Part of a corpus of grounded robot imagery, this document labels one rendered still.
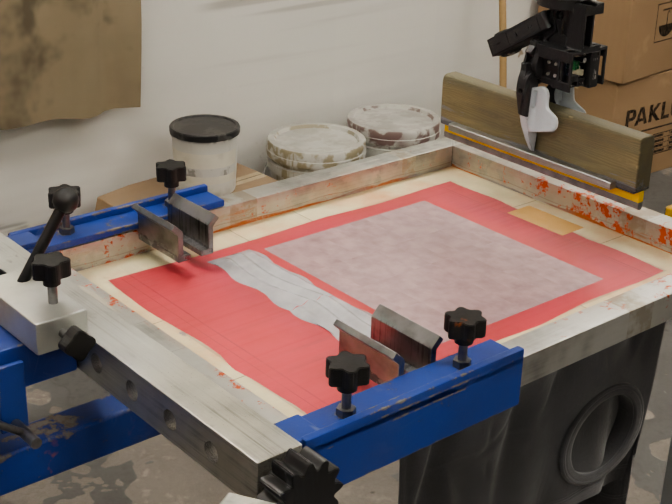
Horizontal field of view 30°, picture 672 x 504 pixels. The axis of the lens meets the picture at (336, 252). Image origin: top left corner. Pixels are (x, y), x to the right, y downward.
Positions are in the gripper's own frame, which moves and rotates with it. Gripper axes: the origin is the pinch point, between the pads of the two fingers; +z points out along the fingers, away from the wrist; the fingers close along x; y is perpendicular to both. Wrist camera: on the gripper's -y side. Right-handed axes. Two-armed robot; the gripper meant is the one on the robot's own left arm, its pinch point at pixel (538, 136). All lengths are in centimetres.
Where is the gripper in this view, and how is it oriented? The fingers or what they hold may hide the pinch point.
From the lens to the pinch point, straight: 174.7
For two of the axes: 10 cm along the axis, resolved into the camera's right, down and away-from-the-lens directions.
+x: 7.7, -2.4, 5.9
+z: -0.3, 9.1, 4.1
